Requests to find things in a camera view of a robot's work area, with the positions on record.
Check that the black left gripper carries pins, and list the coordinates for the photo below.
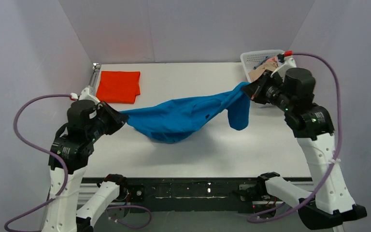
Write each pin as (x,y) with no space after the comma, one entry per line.
(114,116)

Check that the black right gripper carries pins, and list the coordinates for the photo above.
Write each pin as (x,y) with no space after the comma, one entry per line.
(257,90)

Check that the blue t shirt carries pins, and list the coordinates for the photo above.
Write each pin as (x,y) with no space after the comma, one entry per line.
(175,120)

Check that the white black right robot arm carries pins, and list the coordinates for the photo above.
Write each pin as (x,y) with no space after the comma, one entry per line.
(330,204)

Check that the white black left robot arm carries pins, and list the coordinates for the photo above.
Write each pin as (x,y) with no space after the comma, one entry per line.
(87,121)

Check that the beige t shirt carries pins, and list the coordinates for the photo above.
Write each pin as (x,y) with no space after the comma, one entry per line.
(257,72)

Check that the pink t shirt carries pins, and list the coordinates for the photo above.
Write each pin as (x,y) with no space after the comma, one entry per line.
(274,60)

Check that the folded orange t shirt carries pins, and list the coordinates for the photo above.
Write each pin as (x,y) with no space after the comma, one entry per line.
(118,87)

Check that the white plastic laundry basket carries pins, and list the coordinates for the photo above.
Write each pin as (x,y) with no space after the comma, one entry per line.
(253,59)

